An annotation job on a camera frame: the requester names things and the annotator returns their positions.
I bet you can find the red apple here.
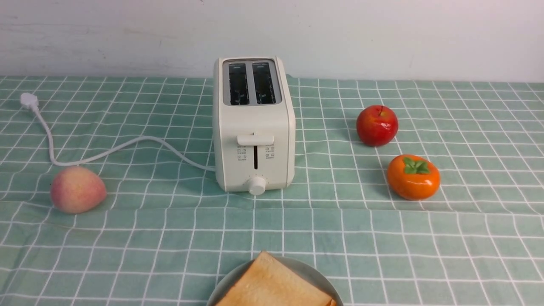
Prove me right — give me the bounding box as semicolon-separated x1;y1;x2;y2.
356;105;399;147

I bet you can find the orange persimmon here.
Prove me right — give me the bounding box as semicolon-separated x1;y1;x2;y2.
386;154;441;201

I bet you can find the white toaster power cord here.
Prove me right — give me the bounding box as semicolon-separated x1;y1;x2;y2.
20;93;216;172

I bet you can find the pink peach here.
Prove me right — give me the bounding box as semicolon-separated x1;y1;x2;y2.
49;166;107;214

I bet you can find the white toaster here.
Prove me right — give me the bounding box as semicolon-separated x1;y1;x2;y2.
212;57;297;196

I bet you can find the toast slice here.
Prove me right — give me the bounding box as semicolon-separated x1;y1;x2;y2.
216;250;336;306

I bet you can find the green checkered tablecloth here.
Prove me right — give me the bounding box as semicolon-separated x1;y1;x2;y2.
0;76;544;306

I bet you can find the grey plate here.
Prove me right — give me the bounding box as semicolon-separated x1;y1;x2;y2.
206;255;344;306

